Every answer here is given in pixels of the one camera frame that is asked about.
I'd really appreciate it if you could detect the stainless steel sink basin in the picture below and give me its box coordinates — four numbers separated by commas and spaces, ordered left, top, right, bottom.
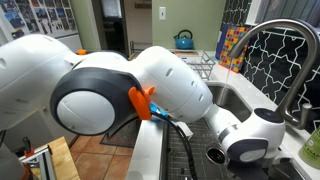
159, 81, 311, 180

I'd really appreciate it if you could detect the wooden board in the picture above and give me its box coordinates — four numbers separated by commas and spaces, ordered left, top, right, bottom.
169, 49, 201, 57

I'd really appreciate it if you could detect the teal kettle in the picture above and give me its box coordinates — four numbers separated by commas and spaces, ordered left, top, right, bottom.
173, 29, 195, 50

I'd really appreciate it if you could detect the blue cutting board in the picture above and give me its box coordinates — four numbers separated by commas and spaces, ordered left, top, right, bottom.
214, 23, 231, 61

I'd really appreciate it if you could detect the multicoloured patterned cutting board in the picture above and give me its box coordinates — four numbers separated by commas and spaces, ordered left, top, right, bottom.
218, 26, 251, 74

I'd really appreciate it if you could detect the wooden workbench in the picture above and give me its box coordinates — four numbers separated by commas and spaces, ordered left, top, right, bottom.
19, 135, 81, 180

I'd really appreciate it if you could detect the brushed metal gooseneck faucet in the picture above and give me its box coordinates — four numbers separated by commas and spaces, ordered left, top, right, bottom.
228, 18, 320, 131

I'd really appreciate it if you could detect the black orange clamp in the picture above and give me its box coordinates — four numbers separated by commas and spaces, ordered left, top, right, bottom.
21, 136, 36, 158

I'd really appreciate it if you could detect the kitchen window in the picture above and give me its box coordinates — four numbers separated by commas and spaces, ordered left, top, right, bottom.
254, 0, 320, 29

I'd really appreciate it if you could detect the green soap bottle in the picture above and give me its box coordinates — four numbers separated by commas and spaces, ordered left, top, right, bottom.
298, 128, 320, 170

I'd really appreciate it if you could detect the black wire shelf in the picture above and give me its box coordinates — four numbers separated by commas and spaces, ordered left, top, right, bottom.
129, 40, 153, 58

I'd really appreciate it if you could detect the metal wire dish rack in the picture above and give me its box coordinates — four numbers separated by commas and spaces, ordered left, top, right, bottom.
181, 49, 217, 81

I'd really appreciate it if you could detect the metal wire sink grid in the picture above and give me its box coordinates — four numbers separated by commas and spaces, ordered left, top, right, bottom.
166, 118, 234, 180

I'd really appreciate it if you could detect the white light switch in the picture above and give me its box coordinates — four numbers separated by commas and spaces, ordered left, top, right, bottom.
158, 6, 167, 22

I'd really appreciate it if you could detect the aluminium extrusion frame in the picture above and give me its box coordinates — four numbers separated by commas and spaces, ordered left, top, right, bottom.
19, 144, 57, 180

